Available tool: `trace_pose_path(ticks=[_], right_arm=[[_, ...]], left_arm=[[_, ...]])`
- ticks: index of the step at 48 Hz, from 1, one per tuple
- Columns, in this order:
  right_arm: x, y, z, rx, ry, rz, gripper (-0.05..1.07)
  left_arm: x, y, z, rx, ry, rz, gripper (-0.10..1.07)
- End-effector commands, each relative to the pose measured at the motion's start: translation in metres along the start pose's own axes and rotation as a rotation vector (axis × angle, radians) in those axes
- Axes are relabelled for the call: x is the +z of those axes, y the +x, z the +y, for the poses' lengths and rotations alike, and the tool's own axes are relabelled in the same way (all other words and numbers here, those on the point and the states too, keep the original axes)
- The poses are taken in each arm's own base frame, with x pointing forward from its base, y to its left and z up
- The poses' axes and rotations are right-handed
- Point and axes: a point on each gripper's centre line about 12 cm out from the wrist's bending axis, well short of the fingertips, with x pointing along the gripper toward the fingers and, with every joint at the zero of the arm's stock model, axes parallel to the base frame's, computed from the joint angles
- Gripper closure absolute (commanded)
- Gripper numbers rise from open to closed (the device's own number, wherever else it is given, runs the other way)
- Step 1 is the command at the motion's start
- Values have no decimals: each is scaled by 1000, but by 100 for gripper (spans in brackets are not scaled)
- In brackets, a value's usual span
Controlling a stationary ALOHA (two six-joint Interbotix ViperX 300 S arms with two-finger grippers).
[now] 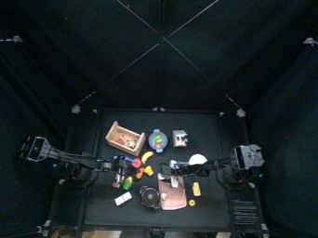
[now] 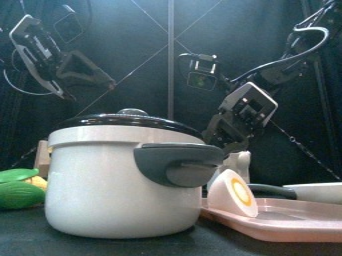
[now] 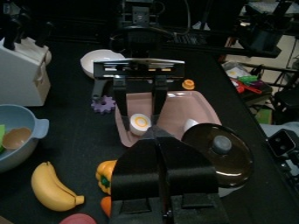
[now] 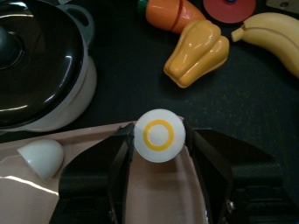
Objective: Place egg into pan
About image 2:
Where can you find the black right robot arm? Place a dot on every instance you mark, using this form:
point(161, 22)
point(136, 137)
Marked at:
point(308, 43)

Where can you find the toy half boiled egg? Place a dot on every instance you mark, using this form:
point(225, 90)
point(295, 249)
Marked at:
point(234, 193)

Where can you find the small white toy bottle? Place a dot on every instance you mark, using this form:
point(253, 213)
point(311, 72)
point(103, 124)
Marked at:
point(238, 163)

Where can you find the black pot lid with knob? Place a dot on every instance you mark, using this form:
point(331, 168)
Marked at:
point(129, 119)

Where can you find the beige wooden block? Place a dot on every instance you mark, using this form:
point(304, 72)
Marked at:
point(43, 158)

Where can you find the pink plastic tray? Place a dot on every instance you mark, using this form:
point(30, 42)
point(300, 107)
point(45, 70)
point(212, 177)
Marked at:
point(285, 220)

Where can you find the white toy cooking pot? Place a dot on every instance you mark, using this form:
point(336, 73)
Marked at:
point(121, 186)

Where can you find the green yellow toy corn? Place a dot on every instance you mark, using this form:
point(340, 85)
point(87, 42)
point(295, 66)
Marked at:
point(19, 191)

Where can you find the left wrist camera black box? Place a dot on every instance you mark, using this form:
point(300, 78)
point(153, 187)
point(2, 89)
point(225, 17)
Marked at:
point(67, 26)

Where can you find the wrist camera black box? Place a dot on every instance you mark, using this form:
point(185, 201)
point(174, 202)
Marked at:
point(201, 74)
point(67, 26)

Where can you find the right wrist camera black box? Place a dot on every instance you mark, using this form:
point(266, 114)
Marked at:
point(201, 74)

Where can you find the vertical metal frame pole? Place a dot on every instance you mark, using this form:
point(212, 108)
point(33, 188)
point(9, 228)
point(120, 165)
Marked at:
point(170, 56)

